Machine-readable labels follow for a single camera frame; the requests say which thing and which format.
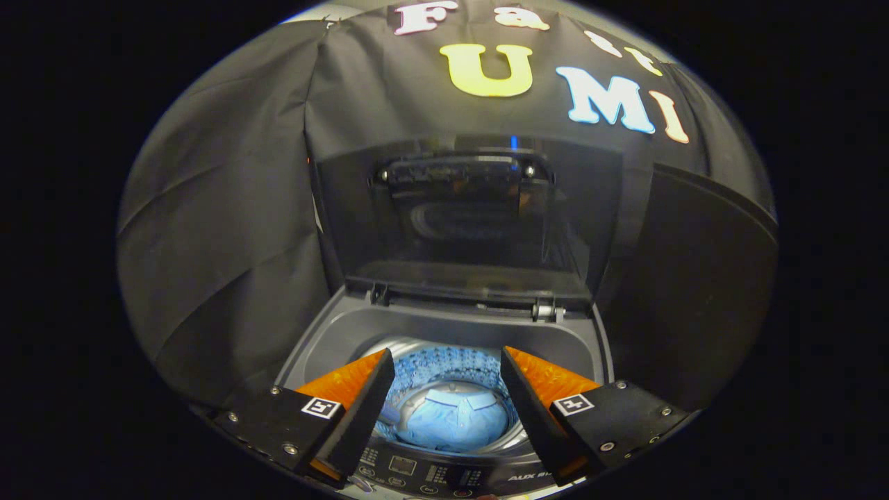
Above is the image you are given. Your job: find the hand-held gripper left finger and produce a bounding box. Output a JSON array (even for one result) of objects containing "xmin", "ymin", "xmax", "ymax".
[{"xmin": 210, "ymin": 349, "xmax": 397, "ymax": 491}]

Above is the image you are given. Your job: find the grey washing machine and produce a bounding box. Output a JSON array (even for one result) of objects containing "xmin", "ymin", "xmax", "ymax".
[{"xmin": 274, "ymin": 285, "xmax": 615, "ymax": 498}]

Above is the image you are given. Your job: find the black backdrop cloth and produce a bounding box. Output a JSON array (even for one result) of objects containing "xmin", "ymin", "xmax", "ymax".
[{"xmin": 117, "ymin": 0, "xmax": 777, "ymax": 410}]

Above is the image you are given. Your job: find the dark glass washing machine lid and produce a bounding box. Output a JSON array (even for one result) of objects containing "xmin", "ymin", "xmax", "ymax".
[{"xmin": 309, "ymin": 135, "xmax": 626, "ymax": 310}]

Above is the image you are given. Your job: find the light blue polo shirt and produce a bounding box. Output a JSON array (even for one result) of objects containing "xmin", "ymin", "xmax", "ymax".
[{"xmin": 394, "ymin": 387, "xmax": 512, "ymax": 452}]

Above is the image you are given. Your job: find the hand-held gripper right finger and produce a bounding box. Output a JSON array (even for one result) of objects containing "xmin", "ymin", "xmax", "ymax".
[{"xmin": 500, "ymin": 346, "xmax": 699, "ymax": 487}]

